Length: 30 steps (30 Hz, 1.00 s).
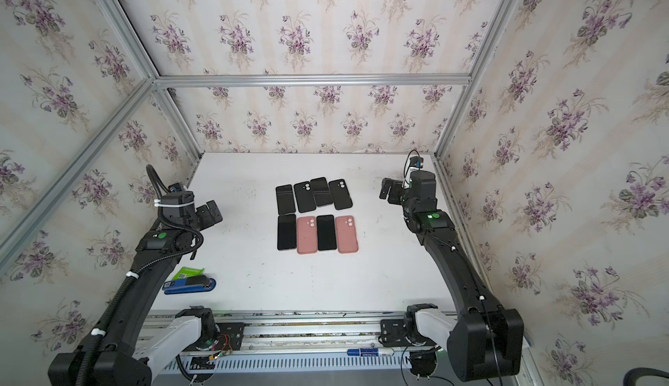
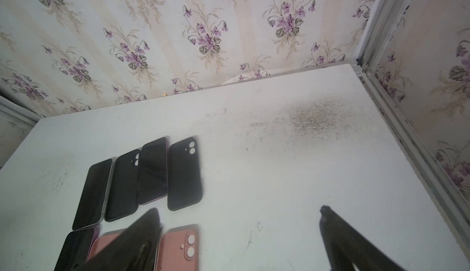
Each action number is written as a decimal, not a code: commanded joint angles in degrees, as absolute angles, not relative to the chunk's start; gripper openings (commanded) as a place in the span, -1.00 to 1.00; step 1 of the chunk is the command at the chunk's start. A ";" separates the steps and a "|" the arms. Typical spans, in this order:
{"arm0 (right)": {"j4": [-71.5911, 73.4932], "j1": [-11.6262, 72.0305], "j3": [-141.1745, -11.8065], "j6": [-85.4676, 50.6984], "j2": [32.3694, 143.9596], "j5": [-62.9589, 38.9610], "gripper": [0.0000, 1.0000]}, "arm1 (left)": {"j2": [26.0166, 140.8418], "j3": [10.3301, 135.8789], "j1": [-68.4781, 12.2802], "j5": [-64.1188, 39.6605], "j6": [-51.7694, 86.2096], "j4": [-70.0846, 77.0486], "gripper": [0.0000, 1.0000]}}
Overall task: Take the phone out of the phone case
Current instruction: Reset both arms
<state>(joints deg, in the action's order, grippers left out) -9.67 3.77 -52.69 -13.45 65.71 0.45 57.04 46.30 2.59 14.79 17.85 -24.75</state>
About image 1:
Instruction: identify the green card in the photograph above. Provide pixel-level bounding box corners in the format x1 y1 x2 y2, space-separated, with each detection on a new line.
172 267 204 281

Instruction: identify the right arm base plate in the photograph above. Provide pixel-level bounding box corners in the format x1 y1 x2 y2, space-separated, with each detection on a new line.
378 318 437 348

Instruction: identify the blue marker pen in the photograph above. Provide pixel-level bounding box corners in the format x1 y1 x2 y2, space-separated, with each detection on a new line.
347 348 394 357

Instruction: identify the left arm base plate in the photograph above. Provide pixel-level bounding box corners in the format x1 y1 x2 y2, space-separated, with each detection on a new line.
184 323 246 353

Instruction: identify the black phone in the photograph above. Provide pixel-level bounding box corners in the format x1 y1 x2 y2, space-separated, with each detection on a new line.
275 184 296 215
277 214 297 251
309 177 334 208

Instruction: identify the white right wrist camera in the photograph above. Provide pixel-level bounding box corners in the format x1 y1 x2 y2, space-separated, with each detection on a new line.
407 155 424 173

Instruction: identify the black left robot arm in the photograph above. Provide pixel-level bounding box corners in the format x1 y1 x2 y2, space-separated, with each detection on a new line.
48 190 223 385

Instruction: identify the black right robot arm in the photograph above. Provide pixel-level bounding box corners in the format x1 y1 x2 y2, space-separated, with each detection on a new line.
380 170 524 382

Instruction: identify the pink phone case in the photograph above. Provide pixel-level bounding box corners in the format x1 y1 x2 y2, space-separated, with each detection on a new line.
334 215 359 254
296 216 318 255

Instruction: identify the blue stapler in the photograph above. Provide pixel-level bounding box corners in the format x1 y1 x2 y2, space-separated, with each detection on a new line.
162 275 217 295

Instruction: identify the black phone case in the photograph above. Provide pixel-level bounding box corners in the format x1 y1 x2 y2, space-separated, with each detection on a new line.
294 182 317 214
329 179 353 210

